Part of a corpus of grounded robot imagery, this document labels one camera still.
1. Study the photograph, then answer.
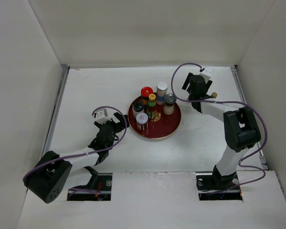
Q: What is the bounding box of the black lid seasoning bottle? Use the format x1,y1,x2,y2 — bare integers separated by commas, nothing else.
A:
132,100,144,118

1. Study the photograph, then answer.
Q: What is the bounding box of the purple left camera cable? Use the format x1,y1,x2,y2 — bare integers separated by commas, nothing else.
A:
22,106,128,197

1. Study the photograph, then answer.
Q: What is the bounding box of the red lid chili sauce jar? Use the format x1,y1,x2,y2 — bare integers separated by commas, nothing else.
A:
141,86,153,106

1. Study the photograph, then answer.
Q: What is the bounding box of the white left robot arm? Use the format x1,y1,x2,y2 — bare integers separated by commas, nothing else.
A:
23,112,129,204

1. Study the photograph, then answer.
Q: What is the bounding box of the red round tray gold rim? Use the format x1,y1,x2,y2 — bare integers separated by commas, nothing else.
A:
128,96,182,139

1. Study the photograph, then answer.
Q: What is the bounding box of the purple camera cable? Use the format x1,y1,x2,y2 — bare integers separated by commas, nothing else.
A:
171,62,269,195
22,106,128,197

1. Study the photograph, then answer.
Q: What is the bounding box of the aluminium table edge rail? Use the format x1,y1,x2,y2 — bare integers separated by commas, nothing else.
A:
38,64,70,160

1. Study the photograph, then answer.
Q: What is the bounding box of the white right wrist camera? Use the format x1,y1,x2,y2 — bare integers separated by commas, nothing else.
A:
199,67,214,83

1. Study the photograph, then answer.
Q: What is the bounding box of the grey lid spice jar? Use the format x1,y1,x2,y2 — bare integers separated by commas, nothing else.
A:
135,112,148,131

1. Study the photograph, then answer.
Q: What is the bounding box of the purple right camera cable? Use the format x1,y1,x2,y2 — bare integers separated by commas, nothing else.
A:
171,62,269,195

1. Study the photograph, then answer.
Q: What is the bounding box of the silver lid blue label jar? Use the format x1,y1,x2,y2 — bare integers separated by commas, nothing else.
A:
156,82,168,105

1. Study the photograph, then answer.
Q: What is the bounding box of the yellow label small oil bottle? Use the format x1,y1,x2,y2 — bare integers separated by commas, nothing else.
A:
211,92,217,98

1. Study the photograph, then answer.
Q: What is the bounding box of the right robot arm base mount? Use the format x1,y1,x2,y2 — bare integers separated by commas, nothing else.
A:
196,173,243,201

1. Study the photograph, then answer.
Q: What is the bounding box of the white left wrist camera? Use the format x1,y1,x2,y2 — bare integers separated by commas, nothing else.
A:
92,108,111,124

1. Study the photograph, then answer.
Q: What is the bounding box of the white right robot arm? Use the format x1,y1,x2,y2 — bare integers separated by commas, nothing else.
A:
182,73,261,191

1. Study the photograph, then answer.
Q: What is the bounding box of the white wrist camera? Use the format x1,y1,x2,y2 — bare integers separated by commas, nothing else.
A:
92,108,111,124
199,67,214,83

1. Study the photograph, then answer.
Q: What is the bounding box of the left robot arm base mount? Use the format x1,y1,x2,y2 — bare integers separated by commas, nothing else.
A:
67,167,113,201

